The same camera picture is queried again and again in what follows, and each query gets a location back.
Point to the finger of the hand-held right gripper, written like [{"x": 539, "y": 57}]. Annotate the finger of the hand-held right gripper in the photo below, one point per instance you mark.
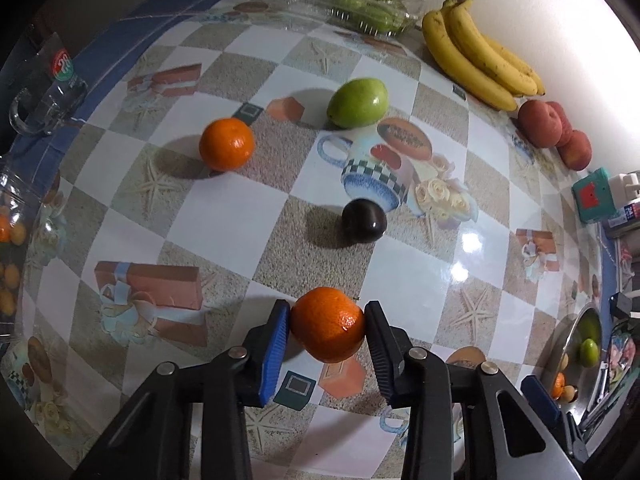
[{"x": 542, "y": 400}]

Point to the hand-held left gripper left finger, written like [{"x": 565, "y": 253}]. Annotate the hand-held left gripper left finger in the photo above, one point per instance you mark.
[{"x": 275, "y": 355}]

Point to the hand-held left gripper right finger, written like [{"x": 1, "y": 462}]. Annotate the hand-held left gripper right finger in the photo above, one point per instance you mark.
[{"x": 380, "y": 360}]

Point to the brown round fruit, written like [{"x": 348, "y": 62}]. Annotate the brown round fruit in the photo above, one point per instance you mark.
[
  {"x": 564, "y": 361},
  {"x": 570, "y": 393}
]

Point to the orange tangerine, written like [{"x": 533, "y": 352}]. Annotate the orange tangerine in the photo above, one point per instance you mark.
[
  {"x": 557, "y": 386},
  {"x": 327, "y": 325},
  {"x": 226, "y": 143}
]

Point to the stainless steel basin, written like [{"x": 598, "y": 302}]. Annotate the stainless steel basin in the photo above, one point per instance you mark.
[{"x": 570, "y": 337}]

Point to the clear bag of small fruits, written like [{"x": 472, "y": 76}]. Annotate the clear bag of small fruits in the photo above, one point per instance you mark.
[{"x": 10, "y": 260}]

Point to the small black object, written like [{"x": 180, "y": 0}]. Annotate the small black object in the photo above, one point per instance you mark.
[{"x": 624, "y": 305}]

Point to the dark purple plum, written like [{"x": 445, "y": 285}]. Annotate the dark purple plum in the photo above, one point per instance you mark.
[{"x": 364, "y": 221}]

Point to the printed checkered tablecloth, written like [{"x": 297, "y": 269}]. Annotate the printed checkered tablecloth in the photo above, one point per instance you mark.
[{"x": 250, "y": 210}]

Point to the teal box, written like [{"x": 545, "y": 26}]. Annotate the teal box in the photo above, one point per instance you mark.
[{"x": 591, "y": 196}]

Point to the white plastic object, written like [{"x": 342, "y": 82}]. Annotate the white plastic object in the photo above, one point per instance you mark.
[{"x": 627, "y": 185}]

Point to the red peach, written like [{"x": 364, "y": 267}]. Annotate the red peach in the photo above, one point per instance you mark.
[
  {"x": 565, "y": 122},
  {"x": 539, "y": 124},
  {"x": 576, "y": 150}
]

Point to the yellow banana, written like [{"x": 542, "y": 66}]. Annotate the yellow banana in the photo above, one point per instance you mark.
[
  {"x": 465, "y": 65},
  {"x": 492, "y": 52},
  {"x": 522, "y": 67}
]

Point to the clear glass mug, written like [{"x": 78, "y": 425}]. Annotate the clear glass mug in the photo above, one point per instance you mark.
[{"x": 47, "y": 90}]

